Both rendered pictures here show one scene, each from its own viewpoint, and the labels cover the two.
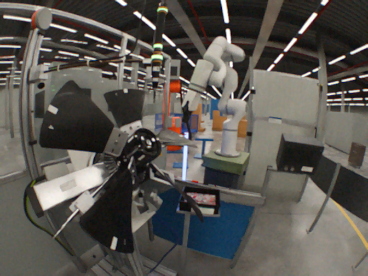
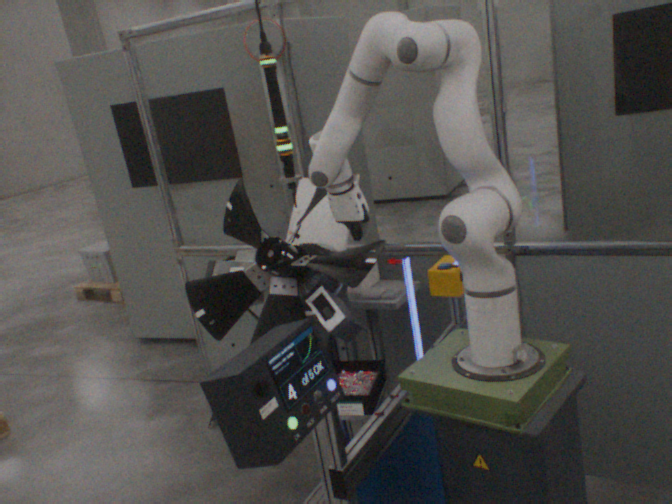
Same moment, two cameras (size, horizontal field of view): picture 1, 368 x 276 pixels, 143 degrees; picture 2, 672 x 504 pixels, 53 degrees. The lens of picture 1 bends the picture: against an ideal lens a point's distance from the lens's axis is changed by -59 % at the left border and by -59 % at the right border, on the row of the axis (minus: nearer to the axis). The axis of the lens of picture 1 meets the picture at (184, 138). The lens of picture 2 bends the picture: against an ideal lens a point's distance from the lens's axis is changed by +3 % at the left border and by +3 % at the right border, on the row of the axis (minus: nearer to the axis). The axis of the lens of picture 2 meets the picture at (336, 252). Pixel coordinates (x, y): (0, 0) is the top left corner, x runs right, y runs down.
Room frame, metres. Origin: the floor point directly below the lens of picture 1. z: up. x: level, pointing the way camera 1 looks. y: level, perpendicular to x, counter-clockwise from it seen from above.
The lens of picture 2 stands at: (1.00, -1.85, 1.76)
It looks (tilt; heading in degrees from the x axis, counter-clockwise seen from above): 16 degrees down; 99
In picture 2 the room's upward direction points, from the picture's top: 10 degrees counter-clockwise
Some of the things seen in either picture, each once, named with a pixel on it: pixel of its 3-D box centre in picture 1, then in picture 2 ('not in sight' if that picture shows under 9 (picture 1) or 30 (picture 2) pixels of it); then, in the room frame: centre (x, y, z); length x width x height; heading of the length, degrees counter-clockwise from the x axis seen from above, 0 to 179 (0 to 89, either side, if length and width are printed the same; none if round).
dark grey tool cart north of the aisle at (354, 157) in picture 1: (357, 155); not in sight; (2.68, -6.70, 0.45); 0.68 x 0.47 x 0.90; 165
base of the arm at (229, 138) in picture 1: (229, 142); (493, 324); (1.12, -0.35, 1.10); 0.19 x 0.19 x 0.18
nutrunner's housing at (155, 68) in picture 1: (159, 37); (278, 113); (0.60, 0.13, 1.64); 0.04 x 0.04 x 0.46
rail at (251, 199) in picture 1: (197, 188); (413, 389); (0.89, -0.11, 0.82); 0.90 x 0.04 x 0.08; 66
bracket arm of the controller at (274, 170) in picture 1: (285, 171); not in sight; (0.67, -0.60, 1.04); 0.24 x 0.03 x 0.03; 66
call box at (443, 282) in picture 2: not in sight; (452, 277); (1.05, 0.25, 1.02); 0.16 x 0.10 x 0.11; 66
